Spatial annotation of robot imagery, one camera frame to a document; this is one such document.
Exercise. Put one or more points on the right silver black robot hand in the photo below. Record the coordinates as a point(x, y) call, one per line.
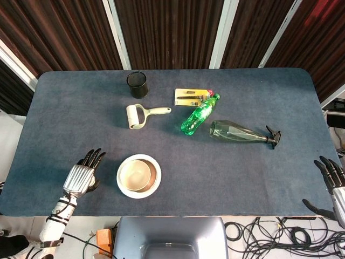
point(337, 189)

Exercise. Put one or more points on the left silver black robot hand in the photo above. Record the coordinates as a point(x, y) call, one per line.
point(79, 179)

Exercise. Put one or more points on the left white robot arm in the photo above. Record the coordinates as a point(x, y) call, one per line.
point(58, 215)

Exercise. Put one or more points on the blue table cloth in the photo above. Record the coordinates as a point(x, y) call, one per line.
point(81, 129)

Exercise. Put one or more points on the small tan bowl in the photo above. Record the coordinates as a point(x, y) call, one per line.
point(134, 175)

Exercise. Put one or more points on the orange box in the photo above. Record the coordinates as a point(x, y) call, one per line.
point(104, 241)

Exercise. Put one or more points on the large tan bowl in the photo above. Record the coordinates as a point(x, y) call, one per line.
point(153, 175)

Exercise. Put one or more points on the white plate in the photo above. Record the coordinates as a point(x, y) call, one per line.
point(159, 179)

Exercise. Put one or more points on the pale green lint roller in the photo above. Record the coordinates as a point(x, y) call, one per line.
point(134, 117)

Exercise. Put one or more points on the black cloth bundle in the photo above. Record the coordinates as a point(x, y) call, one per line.
point(13, 244)

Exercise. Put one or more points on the grey blue robot torso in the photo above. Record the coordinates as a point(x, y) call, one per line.
point(169, 237)

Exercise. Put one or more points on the black mesh pen holder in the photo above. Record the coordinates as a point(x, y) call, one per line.
point(138, 86)

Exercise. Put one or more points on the brown folding screen panel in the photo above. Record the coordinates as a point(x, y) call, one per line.
point(54, 35)
point(250, 32)
point(13, 89)
point(169, 32)
point(315, 46)

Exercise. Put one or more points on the clear green spray bottle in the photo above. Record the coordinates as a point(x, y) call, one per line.
point(231, 132)

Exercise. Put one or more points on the yellow pen blister pack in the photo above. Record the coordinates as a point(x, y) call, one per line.
point(186, 98)

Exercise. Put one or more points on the green plastic soda bottle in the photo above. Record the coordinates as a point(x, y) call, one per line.
point(199, 114)

